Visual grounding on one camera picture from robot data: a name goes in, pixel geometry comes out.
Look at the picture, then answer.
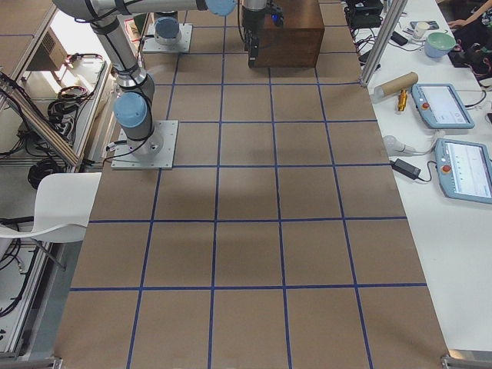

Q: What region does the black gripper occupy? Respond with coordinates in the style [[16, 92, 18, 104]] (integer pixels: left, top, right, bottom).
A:
[[241, 7, 265, 68]]

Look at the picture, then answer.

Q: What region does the dark wooden drawer cabinet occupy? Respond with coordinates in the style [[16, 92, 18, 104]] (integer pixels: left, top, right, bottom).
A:
[[248, 0, 324, 68]]

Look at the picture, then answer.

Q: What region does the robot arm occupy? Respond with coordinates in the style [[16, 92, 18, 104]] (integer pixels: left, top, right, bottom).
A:
[[54, 1, 211, 151]]

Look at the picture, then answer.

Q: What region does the black phone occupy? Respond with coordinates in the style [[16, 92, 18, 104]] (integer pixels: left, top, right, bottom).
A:
[[391, 32, 408, 46]]

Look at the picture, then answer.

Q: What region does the cardboard tube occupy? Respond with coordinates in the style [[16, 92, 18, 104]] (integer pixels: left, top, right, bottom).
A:
[[374, 71, 418, 98]]

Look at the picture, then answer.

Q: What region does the white paper cup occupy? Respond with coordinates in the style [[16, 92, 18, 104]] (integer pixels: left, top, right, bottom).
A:
[[412, 22, 430, 42]]

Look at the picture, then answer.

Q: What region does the white light bulb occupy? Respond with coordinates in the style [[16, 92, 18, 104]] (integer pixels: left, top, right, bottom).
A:
[[383, 135, 417, 156]]

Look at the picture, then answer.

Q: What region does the green bowl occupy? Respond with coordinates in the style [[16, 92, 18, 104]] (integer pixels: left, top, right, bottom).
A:
[[424, 32, 457, 58]]

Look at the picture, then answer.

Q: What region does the blue teach pendant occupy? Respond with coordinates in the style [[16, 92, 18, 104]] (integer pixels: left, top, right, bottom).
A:
[[434, 138, 491, 204], [411, 83, 475, 129]]

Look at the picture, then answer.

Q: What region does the black power adapter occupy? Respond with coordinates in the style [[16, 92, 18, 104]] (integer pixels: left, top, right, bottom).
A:
[[391, 158, 421, 180]]

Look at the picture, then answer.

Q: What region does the white chair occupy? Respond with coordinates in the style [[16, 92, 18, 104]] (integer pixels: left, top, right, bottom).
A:
[[1, 172, 101, 243]]

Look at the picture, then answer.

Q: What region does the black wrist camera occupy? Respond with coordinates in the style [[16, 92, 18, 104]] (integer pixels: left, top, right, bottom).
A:
[[266, 0, 284, 28]]

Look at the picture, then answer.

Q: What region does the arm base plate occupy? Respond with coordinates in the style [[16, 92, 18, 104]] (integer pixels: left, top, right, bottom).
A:
[[111, 120, 179, 170], [142, 23, 193, 54]]

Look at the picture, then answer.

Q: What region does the aluminium frame post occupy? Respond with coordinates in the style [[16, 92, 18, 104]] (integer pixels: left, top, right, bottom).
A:
[[360, 0, 407, 87]]

